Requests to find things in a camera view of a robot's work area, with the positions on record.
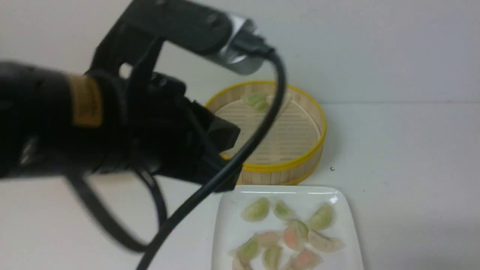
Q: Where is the white square plate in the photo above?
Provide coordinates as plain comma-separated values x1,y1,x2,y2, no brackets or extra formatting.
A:
211,186,364,270

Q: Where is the white dumpling plate bottom left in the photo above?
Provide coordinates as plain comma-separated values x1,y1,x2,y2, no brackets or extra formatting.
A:
232,257,252,270

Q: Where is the black camera cable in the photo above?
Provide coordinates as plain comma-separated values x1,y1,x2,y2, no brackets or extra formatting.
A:
66,32,287,270

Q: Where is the pink dumpling plate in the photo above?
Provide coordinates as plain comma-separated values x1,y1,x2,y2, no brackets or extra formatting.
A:
281,249,323,270
283,226,305,252

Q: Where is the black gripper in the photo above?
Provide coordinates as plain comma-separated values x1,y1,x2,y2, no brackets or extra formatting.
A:
87,37,243,193

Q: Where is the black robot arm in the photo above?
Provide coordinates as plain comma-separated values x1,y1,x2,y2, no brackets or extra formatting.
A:
1,38,240,185

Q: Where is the white dumpling plate right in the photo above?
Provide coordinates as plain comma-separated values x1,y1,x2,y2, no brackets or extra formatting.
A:
307,229,345,253

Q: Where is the green dumpling plate top left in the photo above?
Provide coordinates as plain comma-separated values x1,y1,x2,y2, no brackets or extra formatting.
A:
240,198,270,222

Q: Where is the green dumpling plate top middle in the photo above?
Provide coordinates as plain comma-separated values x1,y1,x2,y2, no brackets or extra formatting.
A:
273,200,296,222

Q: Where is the yellow rimmed bamboo steamer basket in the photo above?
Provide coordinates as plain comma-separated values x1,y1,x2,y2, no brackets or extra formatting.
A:
206,81,327,186

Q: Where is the green dumpling in steamer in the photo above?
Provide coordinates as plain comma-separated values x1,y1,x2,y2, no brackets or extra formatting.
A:
253,100,270,113
241,93,266,107

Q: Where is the green dumpling in steamer rear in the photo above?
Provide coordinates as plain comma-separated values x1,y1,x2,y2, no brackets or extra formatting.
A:
241,93,266,107

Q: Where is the green dumpling plate lower left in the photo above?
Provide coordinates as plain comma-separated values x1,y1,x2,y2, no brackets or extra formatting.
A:
228,234,260,262

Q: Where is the green dumpling plate top right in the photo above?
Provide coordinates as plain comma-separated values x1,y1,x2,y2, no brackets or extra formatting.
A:
307,203,334,231

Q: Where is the green dumpling in steamer front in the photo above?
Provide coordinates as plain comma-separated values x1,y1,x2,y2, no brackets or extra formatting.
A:
253,100,270,113

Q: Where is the white dumpling plate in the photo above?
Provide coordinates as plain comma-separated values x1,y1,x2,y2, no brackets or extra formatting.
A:
232,257,252,270
307,229,345,253

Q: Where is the green dumpling plate bottom middle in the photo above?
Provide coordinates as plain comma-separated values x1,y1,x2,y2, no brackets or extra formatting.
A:
262,245,283,270

